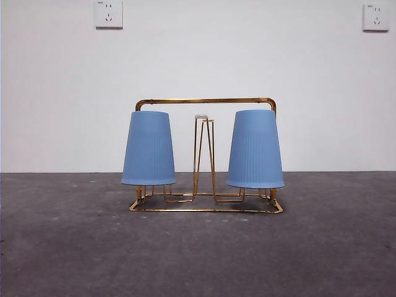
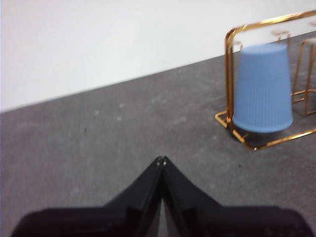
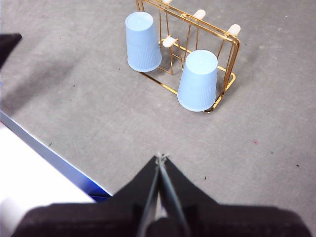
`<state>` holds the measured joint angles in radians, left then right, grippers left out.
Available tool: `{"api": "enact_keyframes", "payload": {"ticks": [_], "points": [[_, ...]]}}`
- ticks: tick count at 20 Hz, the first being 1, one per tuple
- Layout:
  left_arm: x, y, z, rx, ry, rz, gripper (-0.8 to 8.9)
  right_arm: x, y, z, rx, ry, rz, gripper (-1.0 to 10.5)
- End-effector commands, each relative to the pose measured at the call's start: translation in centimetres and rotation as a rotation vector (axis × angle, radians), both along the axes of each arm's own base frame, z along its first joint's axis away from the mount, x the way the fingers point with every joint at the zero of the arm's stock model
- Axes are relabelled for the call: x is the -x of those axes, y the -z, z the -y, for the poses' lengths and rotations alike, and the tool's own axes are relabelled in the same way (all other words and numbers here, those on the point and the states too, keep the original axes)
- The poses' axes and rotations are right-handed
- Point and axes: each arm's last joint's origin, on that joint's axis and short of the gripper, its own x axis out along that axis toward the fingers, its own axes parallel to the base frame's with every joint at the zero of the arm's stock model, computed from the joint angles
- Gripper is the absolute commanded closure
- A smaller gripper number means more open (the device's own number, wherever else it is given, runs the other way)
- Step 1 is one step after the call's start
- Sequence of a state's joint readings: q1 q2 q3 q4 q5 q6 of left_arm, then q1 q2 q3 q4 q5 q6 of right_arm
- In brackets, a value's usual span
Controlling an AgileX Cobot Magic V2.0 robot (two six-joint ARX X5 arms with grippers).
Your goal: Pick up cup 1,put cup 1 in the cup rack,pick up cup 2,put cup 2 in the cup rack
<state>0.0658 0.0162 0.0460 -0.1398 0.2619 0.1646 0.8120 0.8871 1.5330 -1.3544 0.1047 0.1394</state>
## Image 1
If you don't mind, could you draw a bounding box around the white wall socket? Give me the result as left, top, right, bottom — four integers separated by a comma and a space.
95, 0, 124, 30
363, 2, 390, 32

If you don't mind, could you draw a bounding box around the gold wire cup rack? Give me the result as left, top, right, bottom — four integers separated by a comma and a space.
128, 97, 284, 215

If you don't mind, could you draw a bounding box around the blue ribbed plastic cup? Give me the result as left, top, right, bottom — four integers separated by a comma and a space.
121, 110, 177, 187
226, 109, 285, 189

